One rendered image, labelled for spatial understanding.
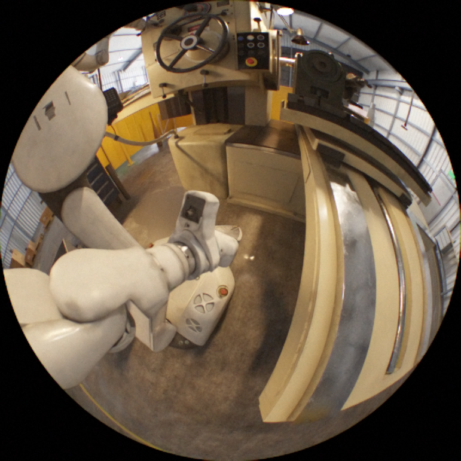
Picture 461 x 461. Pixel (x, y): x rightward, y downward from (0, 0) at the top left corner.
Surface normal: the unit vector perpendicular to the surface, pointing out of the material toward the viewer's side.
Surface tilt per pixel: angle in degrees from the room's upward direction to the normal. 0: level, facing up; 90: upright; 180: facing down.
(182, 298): 0
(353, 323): 0
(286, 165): 90
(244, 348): 0
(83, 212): 90
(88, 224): 90
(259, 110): 90
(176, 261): 57
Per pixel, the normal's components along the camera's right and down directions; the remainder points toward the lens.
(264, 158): -0.34, 0.80
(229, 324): -0.04, -0.54
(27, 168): 0.76, 0.55
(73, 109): 0.93, 0.26
